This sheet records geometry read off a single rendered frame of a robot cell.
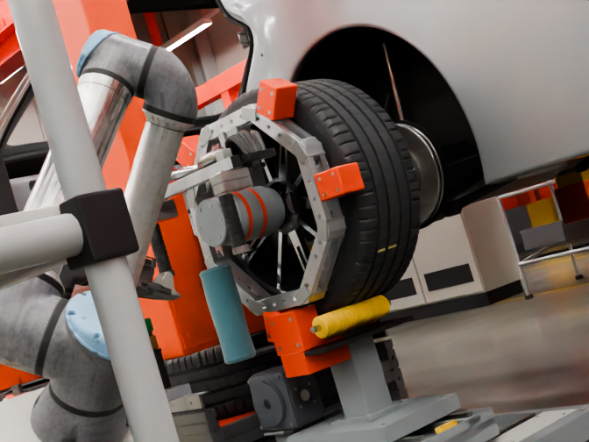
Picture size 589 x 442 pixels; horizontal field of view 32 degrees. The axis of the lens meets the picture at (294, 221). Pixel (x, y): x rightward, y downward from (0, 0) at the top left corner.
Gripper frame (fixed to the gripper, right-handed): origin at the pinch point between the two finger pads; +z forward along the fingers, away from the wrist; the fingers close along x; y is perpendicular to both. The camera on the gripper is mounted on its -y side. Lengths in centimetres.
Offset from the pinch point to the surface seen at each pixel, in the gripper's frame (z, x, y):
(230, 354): 30.4, 15.6, -6.0
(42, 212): -111, -140, -45
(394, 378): 131, 47, 8
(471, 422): 79, -26, -21
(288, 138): 18.3, -18.3, 42.6
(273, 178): 32, 3, 42
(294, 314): 37.3, -1.6, 3.5
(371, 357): 66, -3, -3
